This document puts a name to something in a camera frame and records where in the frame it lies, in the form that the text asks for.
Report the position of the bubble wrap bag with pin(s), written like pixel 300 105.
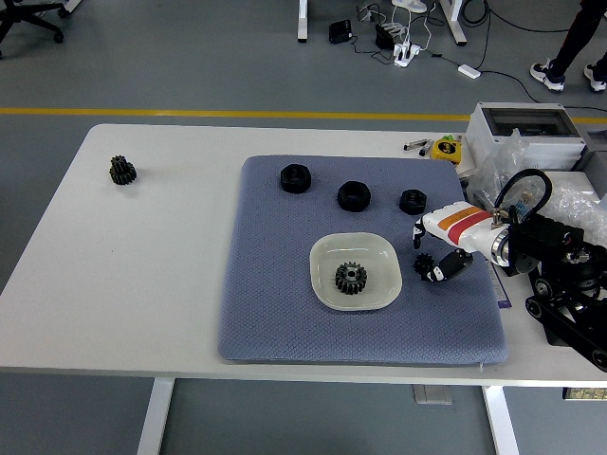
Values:
pixel 576 204

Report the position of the grey table control box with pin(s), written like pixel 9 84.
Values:
pixel 432 394

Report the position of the yellow tape measure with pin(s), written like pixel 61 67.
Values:
pixel 446 150

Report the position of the person in dark trousers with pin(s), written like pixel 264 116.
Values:
pixel 576 42

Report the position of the white table leg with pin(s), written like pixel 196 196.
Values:
pixel 155 417
pixel 502 422

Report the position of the white square dish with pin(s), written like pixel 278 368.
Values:
pixel 327 256

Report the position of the grey metal case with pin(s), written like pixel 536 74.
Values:
pixel 595 149

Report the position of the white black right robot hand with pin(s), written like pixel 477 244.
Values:
pixel 465 227

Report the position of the white desk leg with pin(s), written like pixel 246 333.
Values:
pixel 454 21
pixel 303 21

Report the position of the clear plastic bag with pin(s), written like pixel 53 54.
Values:
pixel 493 173

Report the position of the white round base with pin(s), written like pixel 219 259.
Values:
pixel 410 4

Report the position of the black charger block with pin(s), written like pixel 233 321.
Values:
pixel 384 36

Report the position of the small black hex nut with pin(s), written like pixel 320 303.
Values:
pixel 413 203

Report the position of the white cardboard box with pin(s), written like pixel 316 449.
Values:
pixel 569 177

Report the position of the grey electrical enclosure box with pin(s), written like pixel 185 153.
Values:
pixel 550 142

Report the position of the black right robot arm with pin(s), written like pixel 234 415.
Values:
pixel 545 237

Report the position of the black adapter box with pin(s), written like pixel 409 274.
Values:
pixel 340 31

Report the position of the white power strip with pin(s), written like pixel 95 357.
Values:
pixel 406 53

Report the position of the small black gear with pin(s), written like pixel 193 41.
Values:
pixel 421 263

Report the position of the large black gear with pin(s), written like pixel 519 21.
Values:
pixel 352 278

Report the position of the medium black hex nut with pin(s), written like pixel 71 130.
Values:
pixel 354 197

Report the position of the purple printed card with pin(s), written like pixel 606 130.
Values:
pixel 500 294

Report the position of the black office chair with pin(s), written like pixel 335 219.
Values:
pixel 23 19

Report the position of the black stepped gear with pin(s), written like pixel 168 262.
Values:
pixel 123 171

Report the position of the yellowish label panel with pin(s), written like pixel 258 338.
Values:
pixel 585 393

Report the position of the large black hex nut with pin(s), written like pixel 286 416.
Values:
pixel 295 179

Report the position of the silver black marker pen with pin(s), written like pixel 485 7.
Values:
pixel 413 145

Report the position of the blue-grey textured mat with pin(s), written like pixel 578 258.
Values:
pixel 265 284

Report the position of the white power adapter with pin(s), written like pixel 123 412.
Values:
pixel 469 71

